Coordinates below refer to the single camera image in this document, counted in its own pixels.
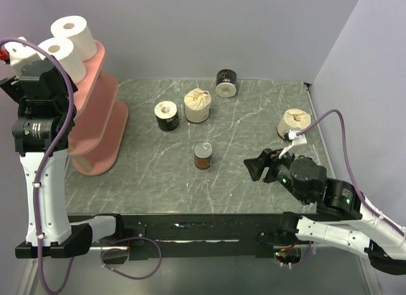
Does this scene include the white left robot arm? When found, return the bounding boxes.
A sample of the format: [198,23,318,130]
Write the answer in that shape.
[1,59,126,259]

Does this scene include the black roll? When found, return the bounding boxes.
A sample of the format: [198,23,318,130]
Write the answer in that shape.
[215,69,237,98]
[154,101,180,132]

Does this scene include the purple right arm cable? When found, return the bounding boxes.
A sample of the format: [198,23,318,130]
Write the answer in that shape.
[298,109,406,245]

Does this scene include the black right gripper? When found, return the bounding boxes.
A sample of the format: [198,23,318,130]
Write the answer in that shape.
[241,143,308,203]

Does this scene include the beige wrapped roll right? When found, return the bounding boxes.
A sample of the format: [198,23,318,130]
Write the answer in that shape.
[277,108,311,141]

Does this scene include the white toilet roll front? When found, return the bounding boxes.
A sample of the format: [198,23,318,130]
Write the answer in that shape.
[38,37,86,84]

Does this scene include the black wrapped roll lying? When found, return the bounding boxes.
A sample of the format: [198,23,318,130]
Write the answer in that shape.
[215,69,237,98]

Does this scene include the pink three-tier shelf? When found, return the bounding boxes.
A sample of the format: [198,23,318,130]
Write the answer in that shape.
[68,41,129,176]

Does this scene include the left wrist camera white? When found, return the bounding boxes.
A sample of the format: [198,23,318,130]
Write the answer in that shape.
[0,48,10,65]

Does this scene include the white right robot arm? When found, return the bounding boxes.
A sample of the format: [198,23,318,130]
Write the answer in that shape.
[244,149,405,275]

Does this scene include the tin can orange label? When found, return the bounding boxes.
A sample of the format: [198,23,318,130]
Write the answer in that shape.
[193,141,213,170]

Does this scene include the beige wrapped roll centre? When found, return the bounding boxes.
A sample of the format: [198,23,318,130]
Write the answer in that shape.
[184,88,212,124]

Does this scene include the white toilet roll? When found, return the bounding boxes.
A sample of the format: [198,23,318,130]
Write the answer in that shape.
[50,15,97,62]
[4,42,41,77]
[38,37,86,84]

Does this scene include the aluminium frame rail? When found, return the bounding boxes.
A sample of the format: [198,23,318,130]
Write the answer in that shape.
[16,259,38,295]

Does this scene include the beige wrapped roll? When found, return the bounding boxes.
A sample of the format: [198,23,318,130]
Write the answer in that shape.
[184,88,212,124]
[277,108,311,141]

